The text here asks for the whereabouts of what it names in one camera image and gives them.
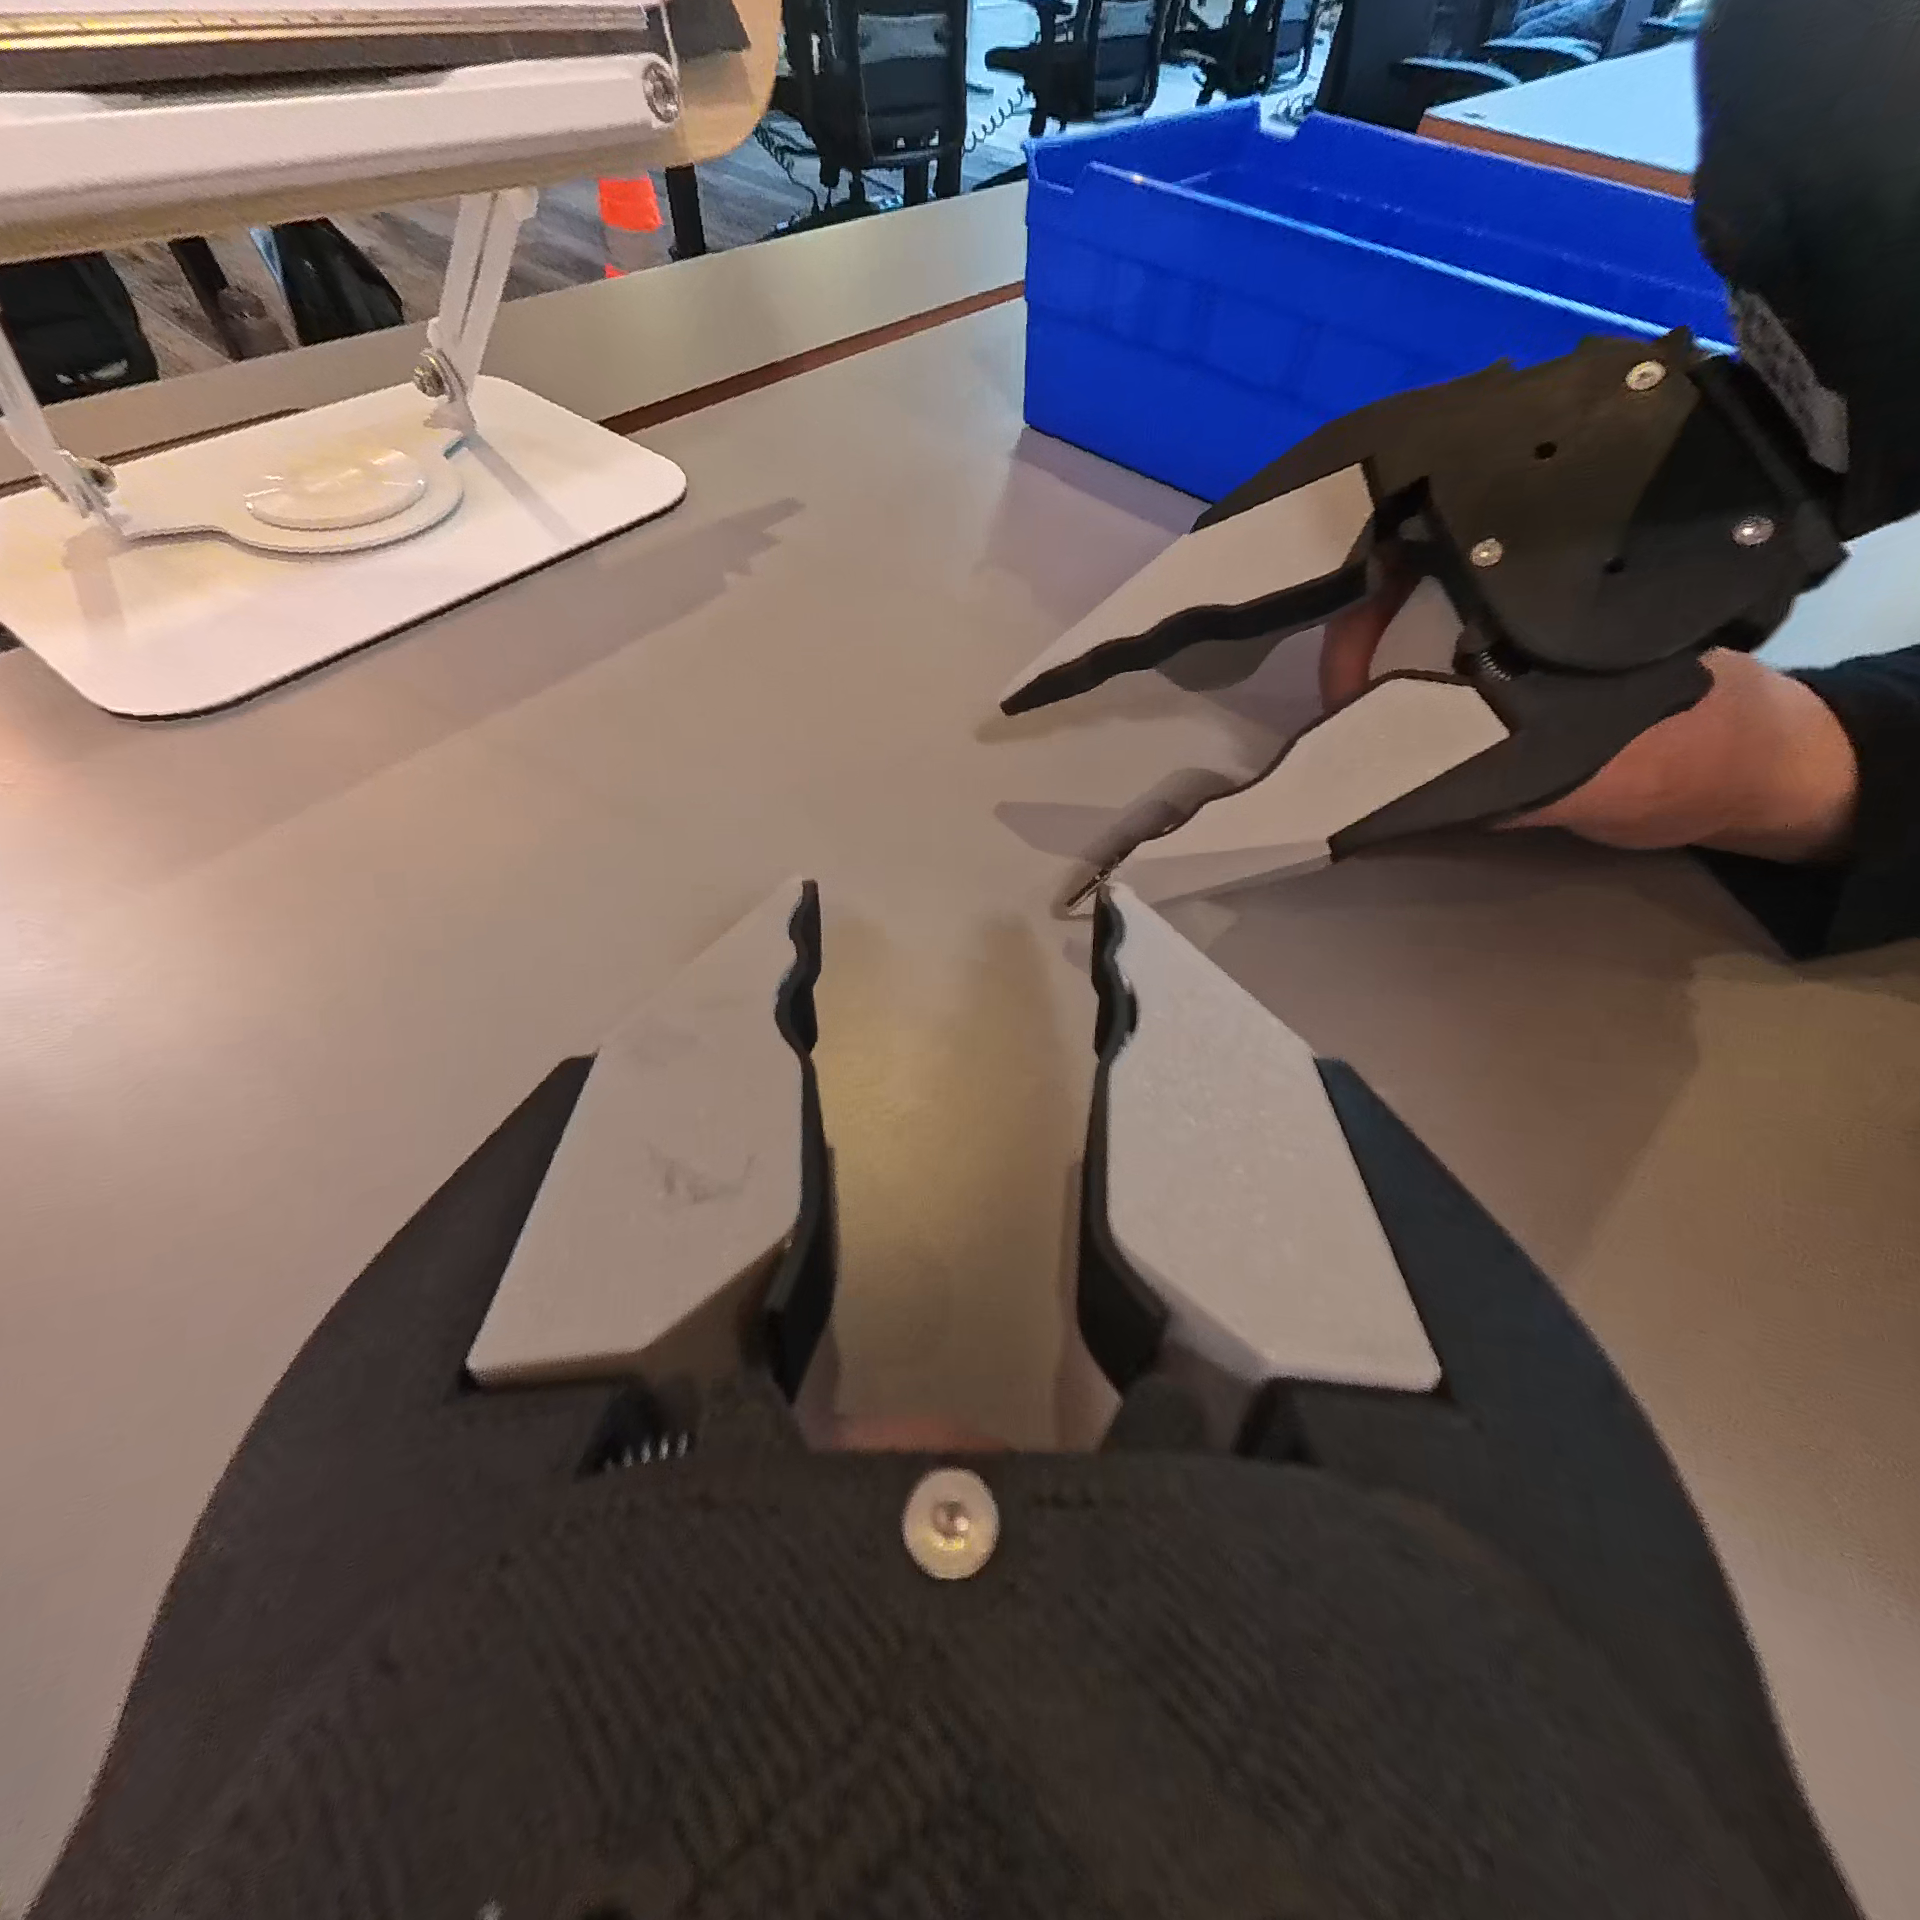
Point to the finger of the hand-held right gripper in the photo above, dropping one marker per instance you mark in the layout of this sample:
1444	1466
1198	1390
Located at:
1395	750
1260	540

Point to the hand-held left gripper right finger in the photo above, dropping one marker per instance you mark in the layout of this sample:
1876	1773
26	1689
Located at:
1244	1201

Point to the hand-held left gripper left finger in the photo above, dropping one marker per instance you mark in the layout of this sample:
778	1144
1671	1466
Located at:
645	1201

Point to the blue plastic bin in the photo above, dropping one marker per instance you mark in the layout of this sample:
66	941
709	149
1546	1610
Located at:
1202	346

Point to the small metal screw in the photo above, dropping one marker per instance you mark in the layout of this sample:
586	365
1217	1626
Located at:
1084	887

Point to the person's right forearm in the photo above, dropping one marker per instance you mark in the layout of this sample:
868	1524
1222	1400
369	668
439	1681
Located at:
1861	839

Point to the grey office desk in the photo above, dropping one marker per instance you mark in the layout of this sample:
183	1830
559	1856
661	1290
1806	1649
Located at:
1577	106

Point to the person's right hand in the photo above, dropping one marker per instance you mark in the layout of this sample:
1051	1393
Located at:
1724	764

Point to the black office chair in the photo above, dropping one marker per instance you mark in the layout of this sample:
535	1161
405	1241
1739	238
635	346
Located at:
1485	54
1102	54
1244	38
885	76

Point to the instruction sheet on white stand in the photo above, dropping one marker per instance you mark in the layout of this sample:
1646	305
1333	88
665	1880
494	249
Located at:
735	76

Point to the white document stand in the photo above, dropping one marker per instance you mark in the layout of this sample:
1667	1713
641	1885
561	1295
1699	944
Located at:
524	495

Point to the black bag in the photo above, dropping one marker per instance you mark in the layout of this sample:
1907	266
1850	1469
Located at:
77	324

